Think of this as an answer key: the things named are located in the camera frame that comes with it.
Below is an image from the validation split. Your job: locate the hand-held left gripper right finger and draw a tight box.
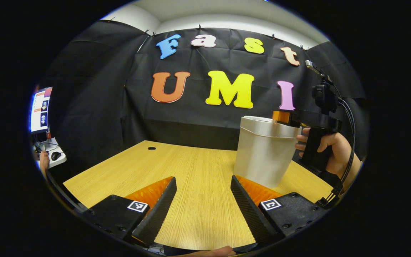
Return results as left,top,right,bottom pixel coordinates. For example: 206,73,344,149
230,175,329,245

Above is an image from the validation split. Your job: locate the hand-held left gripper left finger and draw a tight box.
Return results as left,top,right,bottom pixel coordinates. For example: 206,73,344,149
82,176,177,247

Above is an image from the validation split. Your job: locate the white desktop garbage bin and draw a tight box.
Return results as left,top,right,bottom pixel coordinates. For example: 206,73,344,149
233,115,302,189

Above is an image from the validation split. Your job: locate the wooden desktop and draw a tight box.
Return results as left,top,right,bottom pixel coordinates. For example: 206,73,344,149
63,140,334,251

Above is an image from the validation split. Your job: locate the white side desk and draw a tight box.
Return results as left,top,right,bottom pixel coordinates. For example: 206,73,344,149
34,137,67,169

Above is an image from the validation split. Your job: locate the black backdrop cloth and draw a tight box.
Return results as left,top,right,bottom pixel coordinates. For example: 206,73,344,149
31,20,368,186

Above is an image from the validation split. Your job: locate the computer monitor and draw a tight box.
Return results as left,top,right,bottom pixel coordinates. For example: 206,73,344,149
30,87,53,134

